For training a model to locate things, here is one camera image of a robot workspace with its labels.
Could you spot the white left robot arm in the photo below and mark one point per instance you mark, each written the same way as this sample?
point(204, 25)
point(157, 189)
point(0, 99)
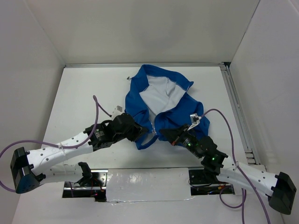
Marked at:
point(33, 168)

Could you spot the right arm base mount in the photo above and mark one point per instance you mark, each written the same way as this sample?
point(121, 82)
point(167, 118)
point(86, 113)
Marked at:
point(201, 183)

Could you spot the blue jacket with white lining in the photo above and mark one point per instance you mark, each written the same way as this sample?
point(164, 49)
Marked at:
point(158, 99)

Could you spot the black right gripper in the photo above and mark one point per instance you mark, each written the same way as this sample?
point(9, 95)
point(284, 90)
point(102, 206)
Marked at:
point(172, 134)

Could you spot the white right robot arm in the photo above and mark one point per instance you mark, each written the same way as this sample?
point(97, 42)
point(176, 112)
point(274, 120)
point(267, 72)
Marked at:
point(278, 188)

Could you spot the aluminium table edge rail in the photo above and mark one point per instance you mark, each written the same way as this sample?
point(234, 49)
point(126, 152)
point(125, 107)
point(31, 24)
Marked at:
point(106, 65)

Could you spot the aluminium right side rail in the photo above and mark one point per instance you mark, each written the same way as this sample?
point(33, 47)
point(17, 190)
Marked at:
point(243, 129)

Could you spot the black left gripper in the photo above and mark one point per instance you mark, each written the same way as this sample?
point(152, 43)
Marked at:
point(138, 132)

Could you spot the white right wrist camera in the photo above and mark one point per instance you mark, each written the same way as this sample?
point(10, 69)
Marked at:
point(195, 120)

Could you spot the white taped cover panel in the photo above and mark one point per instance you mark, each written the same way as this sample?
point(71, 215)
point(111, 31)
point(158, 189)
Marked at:
point(148, 185)

